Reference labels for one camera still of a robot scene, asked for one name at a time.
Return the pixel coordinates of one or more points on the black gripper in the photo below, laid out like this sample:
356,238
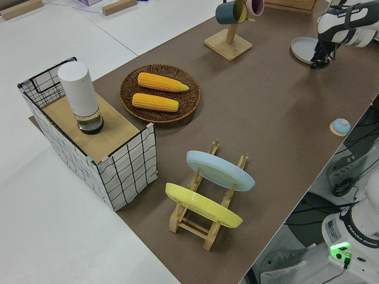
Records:
327,47

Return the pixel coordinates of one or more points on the gray round plate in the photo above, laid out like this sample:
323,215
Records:
302,48

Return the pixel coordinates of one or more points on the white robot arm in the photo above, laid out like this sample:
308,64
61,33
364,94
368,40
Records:
364,35

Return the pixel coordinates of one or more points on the light blue plate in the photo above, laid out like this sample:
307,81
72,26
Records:
219,171

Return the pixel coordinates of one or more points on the yellow plate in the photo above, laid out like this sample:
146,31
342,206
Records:
204,207

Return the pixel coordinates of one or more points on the pink mug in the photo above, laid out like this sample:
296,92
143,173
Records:
256,6

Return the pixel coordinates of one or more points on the wooden mug tree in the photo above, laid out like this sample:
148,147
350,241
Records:
229,44

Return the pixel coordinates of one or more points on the teal mug yellow inside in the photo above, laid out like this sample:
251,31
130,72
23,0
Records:
226,12

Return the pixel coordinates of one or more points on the brown wicker basket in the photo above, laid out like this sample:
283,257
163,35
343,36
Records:
189,103

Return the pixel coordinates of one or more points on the yellow corn cob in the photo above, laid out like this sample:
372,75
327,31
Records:
154,102
161,83

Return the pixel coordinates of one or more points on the long wooden block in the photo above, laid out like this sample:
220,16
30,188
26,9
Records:
20,9
120,6

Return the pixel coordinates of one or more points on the wooden dish rack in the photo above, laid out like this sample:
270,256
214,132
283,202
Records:
192,227

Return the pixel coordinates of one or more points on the wooden board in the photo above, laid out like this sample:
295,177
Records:
118,130

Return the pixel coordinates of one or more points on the white cylinder dark base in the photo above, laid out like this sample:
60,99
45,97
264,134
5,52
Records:
78,88

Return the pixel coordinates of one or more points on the grey metal bracket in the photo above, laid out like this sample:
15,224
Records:
343,165

